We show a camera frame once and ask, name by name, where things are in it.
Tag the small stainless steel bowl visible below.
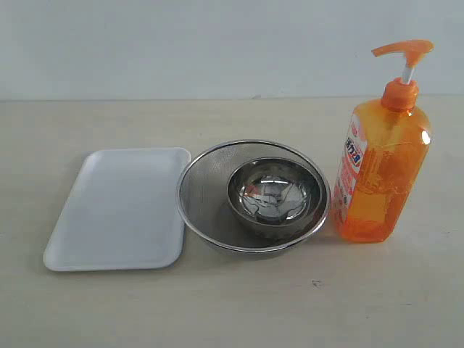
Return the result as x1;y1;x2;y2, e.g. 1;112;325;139
227;157;325;239

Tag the orange pump soap bottle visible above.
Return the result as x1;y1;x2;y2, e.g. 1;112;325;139
332;39;434;243

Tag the steel mesh colander bowl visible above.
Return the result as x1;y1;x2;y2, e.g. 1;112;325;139
176;139;331;259

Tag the white rectangular plastic tray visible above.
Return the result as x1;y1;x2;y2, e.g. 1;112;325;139
43;147;191;272

